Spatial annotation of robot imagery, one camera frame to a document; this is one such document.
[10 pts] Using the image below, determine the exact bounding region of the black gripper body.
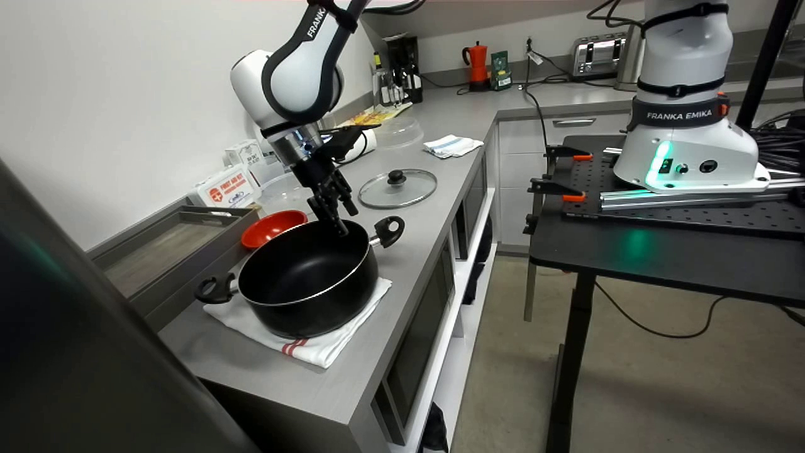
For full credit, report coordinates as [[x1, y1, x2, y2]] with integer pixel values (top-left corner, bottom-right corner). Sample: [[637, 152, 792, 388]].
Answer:
[[271, 124, 365, 199]]

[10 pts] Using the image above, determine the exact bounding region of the black cooking pot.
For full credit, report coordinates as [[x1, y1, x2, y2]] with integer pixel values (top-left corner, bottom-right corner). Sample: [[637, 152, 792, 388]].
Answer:
[[193, 215, 408, 340]]

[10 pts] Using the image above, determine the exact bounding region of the red coffee pot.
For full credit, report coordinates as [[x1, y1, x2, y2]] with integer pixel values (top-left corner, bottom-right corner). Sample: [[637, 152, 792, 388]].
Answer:
[[461, 37, 493, 90]]

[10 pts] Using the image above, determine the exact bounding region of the white carton box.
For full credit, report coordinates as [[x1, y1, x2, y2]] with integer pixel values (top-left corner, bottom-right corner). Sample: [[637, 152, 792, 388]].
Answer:
[[223, 137, 293, 188]]

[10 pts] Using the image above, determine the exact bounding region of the glass lid black knob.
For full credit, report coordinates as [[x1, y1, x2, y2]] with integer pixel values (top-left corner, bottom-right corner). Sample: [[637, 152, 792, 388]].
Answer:
[[358, 165, 441, 212]]

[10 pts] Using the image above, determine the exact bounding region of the white paper towel roll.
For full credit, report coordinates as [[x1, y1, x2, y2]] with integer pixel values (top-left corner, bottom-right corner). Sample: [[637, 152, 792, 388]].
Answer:
[[338, 125, 381, 163]]

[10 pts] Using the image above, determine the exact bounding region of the red bowl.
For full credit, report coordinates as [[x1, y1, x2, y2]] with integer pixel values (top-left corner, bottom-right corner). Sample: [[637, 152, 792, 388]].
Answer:
[[240, 208, 310, 255]]

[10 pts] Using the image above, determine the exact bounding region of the yellow cloth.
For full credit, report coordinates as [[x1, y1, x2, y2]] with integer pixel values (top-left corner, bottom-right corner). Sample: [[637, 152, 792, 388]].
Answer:
[[338, 100, 413, 131]]

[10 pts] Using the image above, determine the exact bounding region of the grey counter cabinet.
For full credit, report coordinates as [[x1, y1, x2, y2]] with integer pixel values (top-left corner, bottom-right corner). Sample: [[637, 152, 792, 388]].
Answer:
[[159, 74, 805, 453]]

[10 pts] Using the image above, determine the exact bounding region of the red white sign card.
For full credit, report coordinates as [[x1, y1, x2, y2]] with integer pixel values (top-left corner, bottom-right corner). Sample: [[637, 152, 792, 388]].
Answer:
[[196, 163, 261, 212]]

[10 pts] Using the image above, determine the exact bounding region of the blue-striped white towel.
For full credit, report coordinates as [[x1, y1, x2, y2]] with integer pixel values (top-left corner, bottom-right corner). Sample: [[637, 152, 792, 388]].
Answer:
[[423, 133, 486, 162]]

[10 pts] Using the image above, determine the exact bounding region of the black coffee machine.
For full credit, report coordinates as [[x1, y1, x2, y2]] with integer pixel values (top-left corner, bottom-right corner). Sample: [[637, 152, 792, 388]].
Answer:
[[381, 32, 425, 109]]

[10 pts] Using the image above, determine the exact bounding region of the red-striped white towel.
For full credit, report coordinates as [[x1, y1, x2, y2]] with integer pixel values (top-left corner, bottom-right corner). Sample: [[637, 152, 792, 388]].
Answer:
[[201, 277, 396, 373]]

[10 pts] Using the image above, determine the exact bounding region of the built-in black microwave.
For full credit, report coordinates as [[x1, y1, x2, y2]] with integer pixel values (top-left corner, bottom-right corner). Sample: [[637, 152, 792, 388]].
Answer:
[[372, 250, 461, 422]]

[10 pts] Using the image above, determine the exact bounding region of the grey metal tray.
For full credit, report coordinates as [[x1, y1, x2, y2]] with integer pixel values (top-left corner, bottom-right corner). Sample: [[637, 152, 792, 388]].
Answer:
[[86, 202, 261, 334]]

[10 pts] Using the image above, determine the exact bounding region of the green box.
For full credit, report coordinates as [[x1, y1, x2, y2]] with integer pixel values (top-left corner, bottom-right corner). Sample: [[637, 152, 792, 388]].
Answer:
[[487, 48, 513, 92]]

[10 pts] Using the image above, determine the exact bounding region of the steel toaster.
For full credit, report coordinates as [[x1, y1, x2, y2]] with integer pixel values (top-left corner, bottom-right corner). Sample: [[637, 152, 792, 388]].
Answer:
[[572, 32, 632, 80]]

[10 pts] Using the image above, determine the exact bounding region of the black breadboard robot table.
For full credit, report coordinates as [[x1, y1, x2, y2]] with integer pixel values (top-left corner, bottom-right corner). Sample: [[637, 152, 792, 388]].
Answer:
[[525, 133, 805, 453]]

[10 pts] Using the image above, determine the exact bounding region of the black stand pole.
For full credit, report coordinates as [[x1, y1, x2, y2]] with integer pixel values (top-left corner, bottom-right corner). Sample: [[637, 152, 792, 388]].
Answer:
[[734, 0, 805, 133]]

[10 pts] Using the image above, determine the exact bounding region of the orange-handled black clamp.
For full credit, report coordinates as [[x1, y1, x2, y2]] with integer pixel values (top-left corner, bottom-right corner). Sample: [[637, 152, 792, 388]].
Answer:
[[544, 144, 599, 165], [525, 177, 589, 208]]

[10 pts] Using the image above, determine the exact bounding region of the black appliance cable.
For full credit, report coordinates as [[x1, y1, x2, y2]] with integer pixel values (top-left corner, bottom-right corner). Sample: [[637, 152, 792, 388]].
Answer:
[[519, 36, 559, 155]]

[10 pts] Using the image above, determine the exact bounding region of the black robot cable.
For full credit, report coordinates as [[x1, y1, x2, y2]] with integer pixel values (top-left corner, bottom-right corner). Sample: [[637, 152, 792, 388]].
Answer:
[[584, 0, 646, 32]]

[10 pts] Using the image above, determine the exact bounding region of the thin black power cable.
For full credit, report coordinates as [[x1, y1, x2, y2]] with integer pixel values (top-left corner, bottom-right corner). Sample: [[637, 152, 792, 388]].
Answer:
[[592, 277, 732, 343]]

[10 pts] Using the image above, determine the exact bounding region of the aluminium rail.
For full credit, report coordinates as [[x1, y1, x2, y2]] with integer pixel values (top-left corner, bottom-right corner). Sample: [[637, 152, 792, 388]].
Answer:
[[599, 177, 805, 212]]

